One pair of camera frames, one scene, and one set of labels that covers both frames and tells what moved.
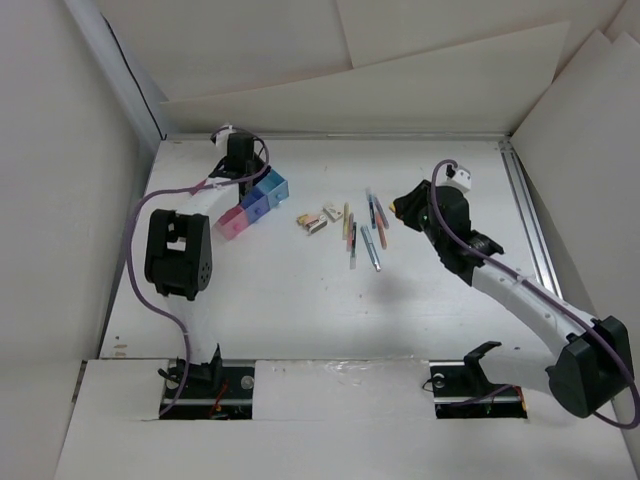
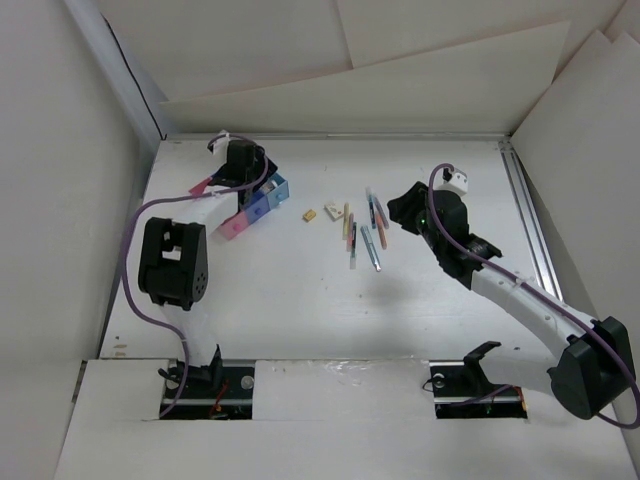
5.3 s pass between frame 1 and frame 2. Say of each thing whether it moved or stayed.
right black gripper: stayed
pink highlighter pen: stayed
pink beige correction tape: moved
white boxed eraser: stayed
